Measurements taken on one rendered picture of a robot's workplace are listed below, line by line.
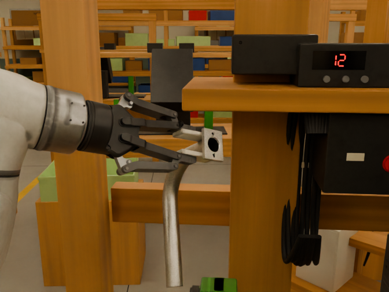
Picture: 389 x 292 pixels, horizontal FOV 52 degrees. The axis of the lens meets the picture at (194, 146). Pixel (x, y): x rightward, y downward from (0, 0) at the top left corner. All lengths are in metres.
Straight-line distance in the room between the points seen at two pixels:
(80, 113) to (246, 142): 0.39
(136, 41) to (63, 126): 6.92
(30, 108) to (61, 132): 0.05
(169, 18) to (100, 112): 6.89
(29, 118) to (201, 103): 0.29
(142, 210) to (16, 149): 0.51
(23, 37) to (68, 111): 10.62
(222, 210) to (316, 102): 0.39
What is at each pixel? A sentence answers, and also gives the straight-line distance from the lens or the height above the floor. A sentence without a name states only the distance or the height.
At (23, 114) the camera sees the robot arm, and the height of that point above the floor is 1.53.
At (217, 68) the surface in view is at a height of 1.17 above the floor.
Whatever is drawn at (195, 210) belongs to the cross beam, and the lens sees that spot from 0.98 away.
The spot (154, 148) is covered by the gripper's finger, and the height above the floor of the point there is 1.46.
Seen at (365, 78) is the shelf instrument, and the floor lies 1.56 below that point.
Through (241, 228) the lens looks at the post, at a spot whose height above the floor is 1.22.
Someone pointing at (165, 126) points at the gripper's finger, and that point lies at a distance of 0.65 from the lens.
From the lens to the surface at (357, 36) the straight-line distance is 8.09.
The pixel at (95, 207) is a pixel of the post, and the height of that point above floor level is 1.26.
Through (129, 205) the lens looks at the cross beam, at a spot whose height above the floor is 1.23.
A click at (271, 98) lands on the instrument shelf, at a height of 1.52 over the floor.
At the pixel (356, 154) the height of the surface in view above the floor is 1.43.
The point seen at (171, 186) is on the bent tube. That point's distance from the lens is 0.77.
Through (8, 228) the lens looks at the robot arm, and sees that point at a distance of 0.56.
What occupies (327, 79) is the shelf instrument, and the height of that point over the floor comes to 1.56.
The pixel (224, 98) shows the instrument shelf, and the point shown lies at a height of 1.52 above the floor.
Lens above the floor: 1.61
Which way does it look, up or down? 14 degrees down
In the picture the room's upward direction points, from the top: straight up
